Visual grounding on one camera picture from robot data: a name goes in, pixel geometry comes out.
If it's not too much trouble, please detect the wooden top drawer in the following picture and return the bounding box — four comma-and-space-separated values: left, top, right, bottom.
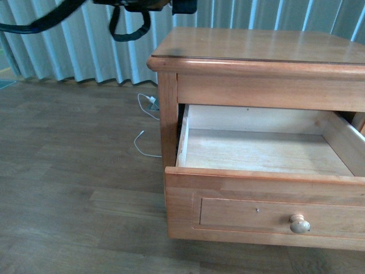
165, 105, 364, 251

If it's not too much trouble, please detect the round wooden drawer knob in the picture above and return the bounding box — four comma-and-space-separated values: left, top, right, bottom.
289, 214, 311, 234

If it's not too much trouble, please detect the open metal floor socket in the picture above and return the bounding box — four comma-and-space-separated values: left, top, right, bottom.
147, 102, 159, 111

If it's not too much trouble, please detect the wooden nightstand cabinet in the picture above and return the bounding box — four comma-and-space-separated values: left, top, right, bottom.
147, 27, 364, 167

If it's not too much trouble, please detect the grey pleated curtain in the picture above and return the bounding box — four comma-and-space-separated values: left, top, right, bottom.
1, 1, 364, 83

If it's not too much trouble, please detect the white floor cable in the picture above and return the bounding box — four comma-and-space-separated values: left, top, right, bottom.
133, 92, 163, 158

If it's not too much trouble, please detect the black robot arm with cables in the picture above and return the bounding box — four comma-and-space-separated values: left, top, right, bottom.
1, 0, 197, 42

